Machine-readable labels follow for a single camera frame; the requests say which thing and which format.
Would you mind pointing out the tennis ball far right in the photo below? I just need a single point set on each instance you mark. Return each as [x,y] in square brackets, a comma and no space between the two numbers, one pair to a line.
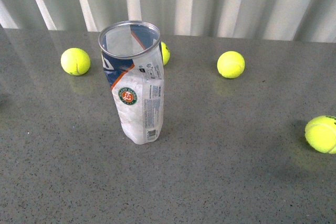
[231,64]

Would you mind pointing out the tennis ball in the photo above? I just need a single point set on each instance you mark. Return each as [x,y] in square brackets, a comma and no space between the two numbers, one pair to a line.
[75,61]
[231,64]
[320,133]
[165,53]

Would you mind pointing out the tennis ball centre right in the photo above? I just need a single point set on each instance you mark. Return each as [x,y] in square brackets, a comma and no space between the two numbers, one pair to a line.
[165,53]

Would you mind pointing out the tennis ball centre left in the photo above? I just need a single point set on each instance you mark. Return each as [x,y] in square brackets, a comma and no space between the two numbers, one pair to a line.
[75,61]

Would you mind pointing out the clear tennis ball can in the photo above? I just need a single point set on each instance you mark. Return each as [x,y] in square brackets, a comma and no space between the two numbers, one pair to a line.
[132,62]

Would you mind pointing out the tennis ball far left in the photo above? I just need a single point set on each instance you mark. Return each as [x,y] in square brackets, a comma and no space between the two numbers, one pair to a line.
[320,133]

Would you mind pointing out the white pleated curtain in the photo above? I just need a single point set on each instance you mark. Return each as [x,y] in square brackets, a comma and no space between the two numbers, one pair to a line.
[303,20]

